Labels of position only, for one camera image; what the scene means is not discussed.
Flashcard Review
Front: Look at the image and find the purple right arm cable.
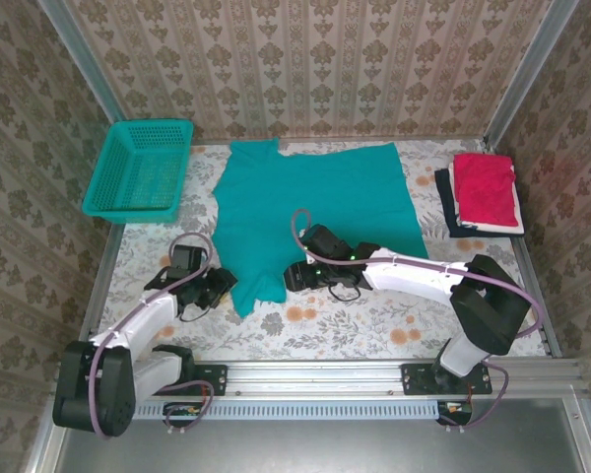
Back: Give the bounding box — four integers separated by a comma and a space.
291, 209, 546, 430

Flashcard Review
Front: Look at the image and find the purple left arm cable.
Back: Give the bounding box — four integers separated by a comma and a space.
89, 232, 216, 439

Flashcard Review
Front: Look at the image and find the black connector box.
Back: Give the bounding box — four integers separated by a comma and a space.
163, 401, 204, 429
435, 399, 474, 426

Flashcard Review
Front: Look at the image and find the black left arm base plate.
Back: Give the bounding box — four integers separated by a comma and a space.
140, 363, 228, 397

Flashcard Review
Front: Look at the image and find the floral tablecloth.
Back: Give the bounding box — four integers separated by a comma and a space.
91, 139, 548, 361

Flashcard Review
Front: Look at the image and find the red folded t-shirt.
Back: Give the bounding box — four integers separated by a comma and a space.
452, 152, 518, 229

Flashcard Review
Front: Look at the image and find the aluminium mounting rail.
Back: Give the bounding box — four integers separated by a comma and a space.
53, 359, 585, 396

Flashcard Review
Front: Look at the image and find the teal plastic basket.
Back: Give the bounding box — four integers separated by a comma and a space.
82, 119, 195, 226

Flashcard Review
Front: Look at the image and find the grey metal panel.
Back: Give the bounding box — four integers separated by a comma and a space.
53, 398, 591, 473

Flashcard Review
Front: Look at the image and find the thin black left wrist cable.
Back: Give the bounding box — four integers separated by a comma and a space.
179, 300, 213, 324

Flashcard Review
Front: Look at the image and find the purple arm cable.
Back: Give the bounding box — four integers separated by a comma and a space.
291, 209, 546, 430
89, 232, 216, 439

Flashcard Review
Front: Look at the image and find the white folded t-shirt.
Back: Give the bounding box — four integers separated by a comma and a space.
447, 160, 526, 236

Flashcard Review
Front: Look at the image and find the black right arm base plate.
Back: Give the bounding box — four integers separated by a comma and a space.
401, 363, 493, 397

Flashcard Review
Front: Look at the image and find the stack of folded clothes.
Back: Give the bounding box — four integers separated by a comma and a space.
433, 167, 526, 239

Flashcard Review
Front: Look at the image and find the aluminium frame post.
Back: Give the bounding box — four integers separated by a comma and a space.
485, 0, 582, 149
37, 0, 144, 157

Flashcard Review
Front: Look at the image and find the teal t-shirt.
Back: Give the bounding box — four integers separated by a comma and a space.
210, 137, 430, 319

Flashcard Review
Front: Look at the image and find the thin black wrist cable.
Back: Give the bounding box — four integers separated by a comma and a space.
328, 283, 361, 303
179, 300, 213, 324

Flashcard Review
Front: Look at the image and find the grey slotted cable duct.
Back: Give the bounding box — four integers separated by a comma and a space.
132, 399, 439, 422

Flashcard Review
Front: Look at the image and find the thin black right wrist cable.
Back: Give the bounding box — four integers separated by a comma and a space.
328, 283, 361, 303

